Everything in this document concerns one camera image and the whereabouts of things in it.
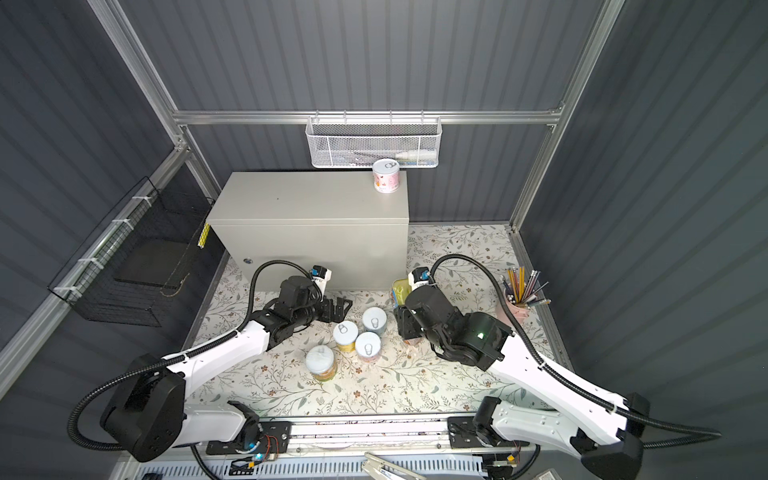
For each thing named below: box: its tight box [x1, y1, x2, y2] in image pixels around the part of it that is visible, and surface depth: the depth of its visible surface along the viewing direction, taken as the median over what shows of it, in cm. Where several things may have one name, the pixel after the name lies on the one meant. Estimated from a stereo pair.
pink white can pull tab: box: [372, 158, 400, 194], surface depth 81 cm
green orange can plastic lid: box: [305, 345, 337, 382], surface depth 80 cm
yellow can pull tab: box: [333, 320, 359, 353], surface depth 88 cm
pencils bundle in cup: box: [500, 266, 551, 308], surface depth 89 cm
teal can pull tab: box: [362, 306, 387, 336], surface depth 90 cm
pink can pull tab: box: [355, 331, 382, 363], surface depth 85 cm
